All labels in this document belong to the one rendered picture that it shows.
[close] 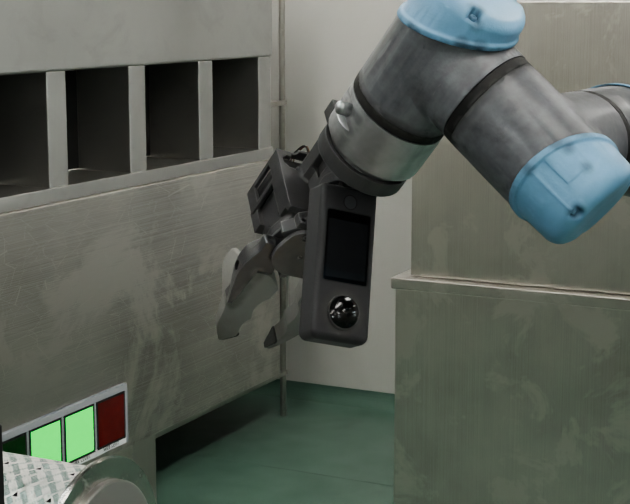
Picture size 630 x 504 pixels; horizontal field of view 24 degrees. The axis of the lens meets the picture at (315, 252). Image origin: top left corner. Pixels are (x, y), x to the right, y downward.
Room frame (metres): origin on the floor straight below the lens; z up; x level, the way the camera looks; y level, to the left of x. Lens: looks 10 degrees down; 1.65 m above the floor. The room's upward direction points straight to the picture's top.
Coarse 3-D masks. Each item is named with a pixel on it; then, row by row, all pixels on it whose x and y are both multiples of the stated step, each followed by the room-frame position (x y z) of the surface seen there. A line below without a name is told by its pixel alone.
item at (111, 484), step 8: (112, 480) 1.01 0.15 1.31; (120, 480) 1.01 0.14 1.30; (96, 488) 0.99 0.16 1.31; (104, 488) 1.00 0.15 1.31; (112, 488) 1.00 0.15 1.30; (120, 488) 1.01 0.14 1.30; (128, 488) 1.02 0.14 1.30; (136, 488) 1.03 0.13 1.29; (88, 496) 0.98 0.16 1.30; (96, 496) 0.99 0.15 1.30; (104, 496) 1.00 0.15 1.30; (112, 496) 1.00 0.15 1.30; (120, 496) 1.01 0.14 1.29; (128, 496) 1.02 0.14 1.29; (136, 496) 1.03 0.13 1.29; (144, 496) 1.04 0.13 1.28
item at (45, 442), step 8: (56, 424) 1.49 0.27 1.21; (32, 432) 1.45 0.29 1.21; (40, 432) 1.46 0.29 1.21; (48, 432) 1.47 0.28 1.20; (56, 432) 1.48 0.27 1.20; (32, 440) 1.45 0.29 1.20; (40, 440) 1.46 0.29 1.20; (48, 440) 1.47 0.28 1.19; (56, 440) 1.48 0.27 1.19; (32, 448) 1.45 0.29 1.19; (40, 448) 1.46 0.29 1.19; (48, 448) 1.47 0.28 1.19; (56, 448) 1.48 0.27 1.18; (40, 456) 1.46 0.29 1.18; (48, 456) 1.47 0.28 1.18; (56, 456) 1.48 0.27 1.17
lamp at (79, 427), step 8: (88, 408) 1.54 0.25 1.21; (72, 416) 1.51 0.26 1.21; (80, 416) 1.52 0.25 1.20; (88, 416) 1.54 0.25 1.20; (72, 424) 1.51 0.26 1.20; (80, 424) 1.52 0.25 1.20; (88, 424) 1.54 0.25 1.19; (72, 432) 1.51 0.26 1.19; (80, 432) 1.52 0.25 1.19; (88, 432) 1.54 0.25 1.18; (72, 440) 1.51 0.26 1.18; (80, 440) 1.52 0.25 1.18; (88, 440) 1.54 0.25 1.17; (72, 448) 1.51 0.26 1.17; (80, 448) 1.52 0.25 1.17; (88, 448) 1.54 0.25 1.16; (72, 456) 1.51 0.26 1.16; (80, 456) 1.52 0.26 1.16
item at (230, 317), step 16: (224, 272) 1.14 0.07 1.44; (224, 288) 1.13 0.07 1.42; (256, 288) 1.09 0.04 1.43; (272, 288) 1.09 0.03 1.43; (224, 304) 1.10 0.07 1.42; (240, 304) 1.10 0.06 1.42; (256, 304) 1.10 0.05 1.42; (224, 320) 1.11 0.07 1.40; (240, 320) 1.11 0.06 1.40; (224, 336) 1.13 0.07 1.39
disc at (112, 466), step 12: (108, 456) 1.01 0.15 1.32; (120, 456) 1.03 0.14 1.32; (84, 468) 0.99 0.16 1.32; (96, 468) 1.00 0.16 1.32; (108, 468) 1.01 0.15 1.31; (120, 468) 1.02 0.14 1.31; (132, 468) 1.04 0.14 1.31; (72, 480) 0.98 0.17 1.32; (84, 480) 0.98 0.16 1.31; (96, 480) 1.00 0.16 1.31; (132, 480) 1.04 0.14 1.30; (144, 480) 1.05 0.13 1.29; (72, 492) 0.97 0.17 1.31; (84, 492) 0.98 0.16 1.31; (144, 492) 1.05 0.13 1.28
